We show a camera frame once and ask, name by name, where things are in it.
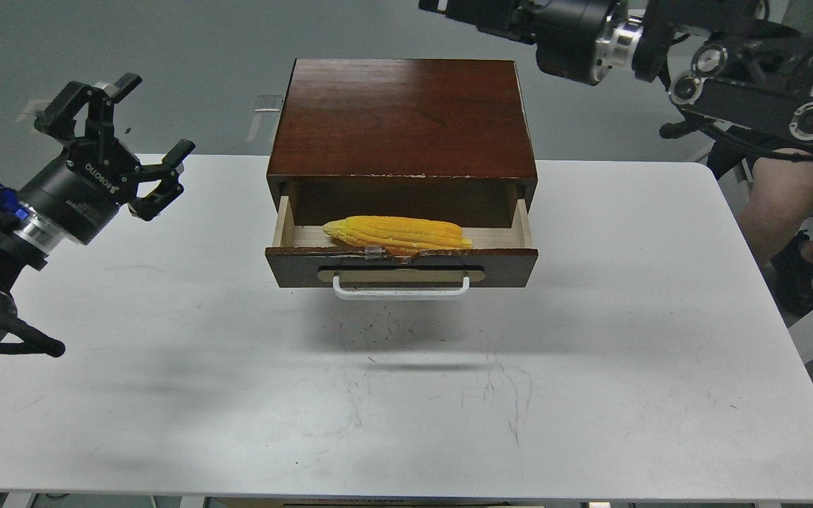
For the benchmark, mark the wooden drawer with white handle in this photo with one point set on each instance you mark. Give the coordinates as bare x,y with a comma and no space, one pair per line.
304,256

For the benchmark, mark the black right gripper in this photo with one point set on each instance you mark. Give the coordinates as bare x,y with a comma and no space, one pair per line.
571,37

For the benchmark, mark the dark wooden drawer cabinet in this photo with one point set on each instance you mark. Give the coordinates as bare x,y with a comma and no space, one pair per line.
431,138

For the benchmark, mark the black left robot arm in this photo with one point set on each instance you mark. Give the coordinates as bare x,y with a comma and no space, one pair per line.
26,240

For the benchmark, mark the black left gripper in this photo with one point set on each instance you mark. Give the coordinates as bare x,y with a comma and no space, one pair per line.
81,189

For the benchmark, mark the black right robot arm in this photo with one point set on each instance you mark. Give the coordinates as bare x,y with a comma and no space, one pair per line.
719,61

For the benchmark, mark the yellow corn cob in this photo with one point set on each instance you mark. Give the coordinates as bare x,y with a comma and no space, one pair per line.
401,236

